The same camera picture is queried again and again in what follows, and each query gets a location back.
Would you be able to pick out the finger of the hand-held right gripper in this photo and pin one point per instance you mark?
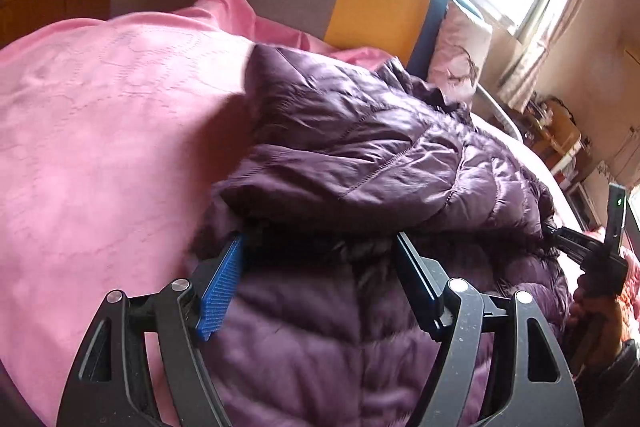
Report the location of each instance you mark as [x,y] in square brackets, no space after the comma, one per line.
[567,238]

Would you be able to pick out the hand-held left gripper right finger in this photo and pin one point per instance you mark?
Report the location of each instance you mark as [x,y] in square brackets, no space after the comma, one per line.
[417,279]

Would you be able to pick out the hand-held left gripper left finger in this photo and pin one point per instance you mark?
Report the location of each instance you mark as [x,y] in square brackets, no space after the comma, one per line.
[222,278]

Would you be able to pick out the cluttered wooden desk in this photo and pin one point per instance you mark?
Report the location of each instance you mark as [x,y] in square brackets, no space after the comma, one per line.
[555,132]

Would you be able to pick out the pink patterned curtain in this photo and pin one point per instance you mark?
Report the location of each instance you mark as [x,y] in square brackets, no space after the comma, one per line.
[545,32]

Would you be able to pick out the person's right forearm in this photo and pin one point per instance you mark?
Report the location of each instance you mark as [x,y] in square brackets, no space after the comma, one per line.
[627,364]

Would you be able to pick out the deer print pillow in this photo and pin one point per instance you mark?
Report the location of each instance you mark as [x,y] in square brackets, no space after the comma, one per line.
[460,47]

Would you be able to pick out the pink bed sheet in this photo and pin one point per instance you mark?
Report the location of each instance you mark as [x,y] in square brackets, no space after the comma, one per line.
[100,132]

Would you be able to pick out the grey bed rail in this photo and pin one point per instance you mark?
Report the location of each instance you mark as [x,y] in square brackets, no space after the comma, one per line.
[500,112]

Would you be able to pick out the purple quilted down jacket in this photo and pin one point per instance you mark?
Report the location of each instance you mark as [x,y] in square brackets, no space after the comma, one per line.
[360,167]

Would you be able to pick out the person's right hand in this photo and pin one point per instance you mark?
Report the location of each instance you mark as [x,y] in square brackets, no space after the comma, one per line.
[602,327]

